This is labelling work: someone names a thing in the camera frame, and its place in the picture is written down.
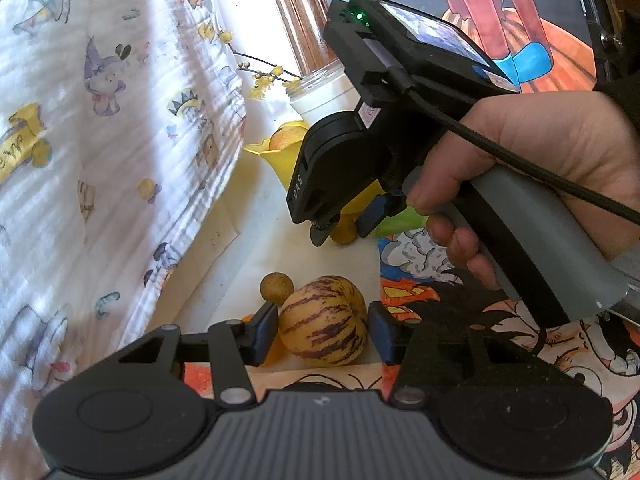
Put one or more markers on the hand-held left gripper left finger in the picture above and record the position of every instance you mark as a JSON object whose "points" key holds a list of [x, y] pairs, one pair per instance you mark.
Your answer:
{"points": [[265, 334]]}

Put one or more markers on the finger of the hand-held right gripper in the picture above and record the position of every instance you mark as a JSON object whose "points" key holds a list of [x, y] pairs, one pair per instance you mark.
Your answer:
{"points": [[372, 216], [320, 234]]}

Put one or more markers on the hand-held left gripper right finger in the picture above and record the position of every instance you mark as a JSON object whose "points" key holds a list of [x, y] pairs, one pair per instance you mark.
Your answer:
{"points": [[385, 334]]}

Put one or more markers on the large striped pepino melon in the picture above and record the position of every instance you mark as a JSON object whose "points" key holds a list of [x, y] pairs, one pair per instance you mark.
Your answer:
{"points": [[322, 320]]}

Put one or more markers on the yellow bowl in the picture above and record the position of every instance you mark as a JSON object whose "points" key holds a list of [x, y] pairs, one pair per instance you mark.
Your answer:
{"points": [[285, 162]]}

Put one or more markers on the person's right hand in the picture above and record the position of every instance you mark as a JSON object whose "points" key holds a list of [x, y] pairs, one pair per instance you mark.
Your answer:
{"points": [[550, 140]]}

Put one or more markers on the small orange tangerine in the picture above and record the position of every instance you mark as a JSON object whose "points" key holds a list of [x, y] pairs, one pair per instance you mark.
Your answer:
{"points": [[275, 352]]}

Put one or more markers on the brown longan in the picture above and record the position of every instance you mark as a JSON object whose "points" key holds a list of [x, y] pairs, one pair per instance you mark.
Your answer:
{"points": [[276, 286]]}

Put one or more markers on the pale yellow fruit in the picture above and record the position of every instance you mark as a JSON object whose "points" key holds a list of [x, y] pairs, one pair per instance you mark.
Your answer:
{"points": [[287, 139]]}

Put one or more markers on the yellow flower twig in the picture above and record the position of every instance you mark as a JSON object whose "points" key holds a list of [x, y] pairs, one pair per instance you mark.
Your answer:
{"points": [[260, 85]]}

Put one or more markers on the white printed blanket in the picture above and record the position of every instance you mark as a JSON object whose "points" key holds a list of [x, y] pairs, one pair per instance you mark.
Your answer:
{"points": [[100, 160]]}

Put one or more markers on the wooden door frame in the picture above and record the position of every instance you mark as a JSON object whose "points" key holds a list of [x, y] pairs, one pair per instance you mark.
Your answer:
{"points": [[305, 20]]}

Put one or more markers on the wall poster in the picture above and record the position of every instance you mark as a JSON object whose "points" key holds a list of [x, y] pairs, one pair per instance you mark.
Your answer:
{"points": [[475, 10]]}

